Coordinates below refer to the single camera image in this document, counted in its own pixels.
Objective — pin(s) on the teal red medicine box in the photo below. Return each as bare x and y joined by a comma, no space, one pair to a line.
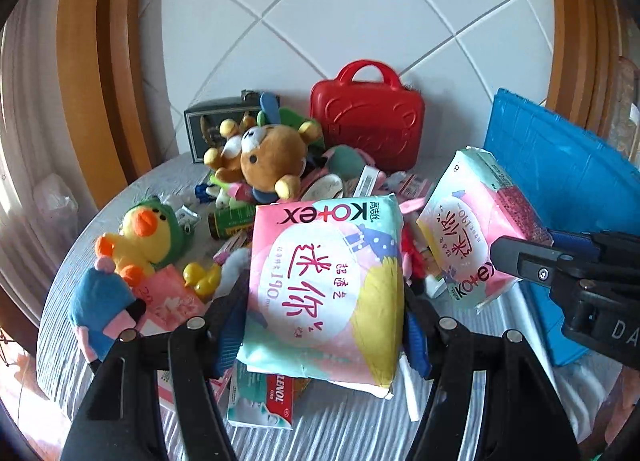
255,401

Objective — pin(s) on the wooden wall trim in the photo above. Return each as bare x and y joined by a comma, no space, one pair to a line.
100,66
575,41

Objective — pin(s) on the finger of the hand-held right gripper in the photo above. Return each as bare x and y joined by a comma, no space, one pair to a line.
575,242
530,261

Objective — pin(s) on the red toy suitcase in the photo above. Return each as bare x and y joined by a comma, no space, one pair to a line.
365,121

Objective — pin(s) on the white brown deer plush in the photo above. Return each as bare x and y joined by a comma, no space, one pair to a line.
230,153

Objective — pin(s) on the red pink plush toy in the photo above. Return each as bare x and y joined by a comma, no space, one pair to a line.
412,261

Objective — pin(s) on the blue plastic crate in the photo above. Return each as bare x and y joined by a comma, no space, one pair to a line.
540,161

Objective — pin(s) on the long white box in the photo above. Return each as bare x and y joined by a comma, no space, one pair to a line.
367,181

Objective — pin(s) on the green medicine box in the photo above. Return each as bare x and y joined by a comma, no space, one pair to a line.
437,286

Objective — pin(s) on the teal plush toy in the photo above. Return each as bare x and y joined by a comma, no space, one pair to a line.
347,161

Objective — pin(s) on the pink packet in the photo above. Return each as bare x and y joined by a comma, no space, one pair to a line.
170,301

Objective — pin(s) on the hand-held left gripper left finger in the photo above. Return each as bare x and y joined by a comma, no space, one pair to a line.
230,336

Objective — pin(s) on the small yellow rubber duck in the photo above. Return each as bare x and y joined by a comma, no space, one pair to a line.
200,281

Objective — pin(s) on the dark framed box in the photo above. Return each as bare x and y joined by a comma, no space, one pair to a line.
200,131

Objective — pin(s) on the pastel sanitary pad packet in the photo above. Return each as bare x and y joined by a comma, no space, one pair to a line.
320,291
465,231

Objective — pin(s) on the white fluffy plush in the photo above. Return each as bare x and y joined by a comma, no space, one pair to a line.
235,266

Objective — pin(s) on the yellow duck plush green hood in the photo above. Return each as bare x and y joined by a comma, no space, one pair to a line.
145,236

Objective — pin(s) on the pink white carton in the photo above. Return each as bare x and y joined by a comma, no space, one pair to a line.
412,186

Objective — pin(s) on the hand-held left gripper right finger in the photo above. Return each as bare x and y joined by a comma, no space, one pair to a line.
417,341

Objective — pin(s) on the blue pink plush toy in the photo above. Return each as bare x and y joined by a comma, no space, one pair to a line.
97,306

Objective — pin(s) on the green can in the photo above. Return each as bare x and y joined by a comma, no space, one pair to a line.
232,221

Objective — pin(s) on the light curtain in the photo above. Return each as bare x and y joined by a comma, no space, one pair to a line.
25,141

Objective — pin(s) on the pink white medicine box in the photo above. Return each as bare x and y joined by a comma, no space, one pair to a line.
167,391

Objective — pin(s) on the brown bear plush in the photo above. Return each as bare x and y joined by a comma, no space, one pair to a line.
272,156

